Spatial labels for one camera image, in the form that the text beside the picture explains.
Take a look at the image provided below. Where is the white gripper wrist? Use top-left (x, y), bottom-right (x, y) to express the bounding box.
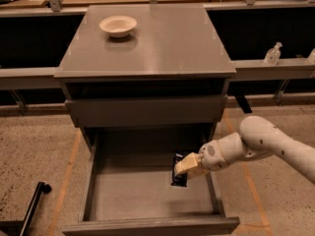
top-left (174, 132), bottom-right (245, 179)

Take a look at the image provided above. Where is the dark blue rxbar wrapper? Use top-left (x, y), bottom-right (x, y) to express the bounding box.
top-left (171, 152), bottom-right (188, 188)

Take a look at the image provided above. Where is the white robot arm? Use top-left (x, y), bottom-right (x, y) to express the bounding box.
top-left (172, 116), bottom-right (315, 187)

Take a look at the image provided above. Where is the closed grey top drawer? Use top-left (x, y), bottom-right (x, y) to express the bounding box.
top-left (65, 95), bottom-right (227, 128)

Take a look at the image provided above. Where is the open grey middle drawer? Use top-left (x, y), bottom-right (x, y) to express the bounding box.
top-left (63, 125), bottom-right (239, 236)

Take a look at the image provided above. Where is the grey drawer cabinet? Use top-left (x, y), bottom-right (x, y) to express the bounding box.
top-left (54, 4), bottom-right (236, 149)

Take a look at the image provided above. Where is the clear sanitizer pump bottle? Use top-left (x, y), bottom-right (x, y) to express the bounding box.
top-left (264, 42), bottom-right (283, 66)

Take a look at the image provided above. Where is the white paper bowl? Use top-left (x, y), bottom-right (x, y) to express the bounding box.
top-left (99, 16), bottom-right (137, 38)

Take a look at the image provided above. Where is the grey metal rail frame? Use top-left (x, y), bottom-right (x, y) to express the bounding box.
top-left (0, 4), bottom-right (314, 89)

